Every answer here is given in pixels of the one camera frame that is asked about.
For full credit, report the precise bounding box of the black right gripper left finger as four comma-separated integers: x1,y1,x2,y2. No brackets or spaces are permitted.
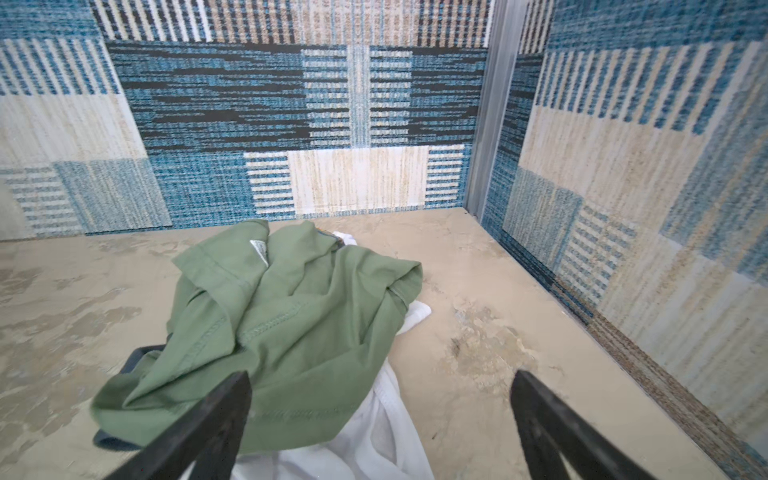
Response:
108,372,252,479

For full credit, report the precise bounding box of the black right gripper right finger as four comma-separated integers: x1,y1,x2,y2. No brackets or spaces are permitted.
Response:
509,369,653,479

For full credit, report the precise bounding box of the dark blue cloth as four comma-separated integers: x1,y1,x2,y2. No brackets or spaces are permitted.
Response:
93,345,165,452

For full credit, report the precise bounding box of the green cloth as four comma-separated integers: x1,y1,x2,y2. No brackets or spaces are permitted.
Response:
91,220,423,454

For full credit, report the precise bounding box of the white cloth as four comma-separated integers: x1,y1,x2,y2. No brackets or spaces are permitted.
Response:
179,230,436,480

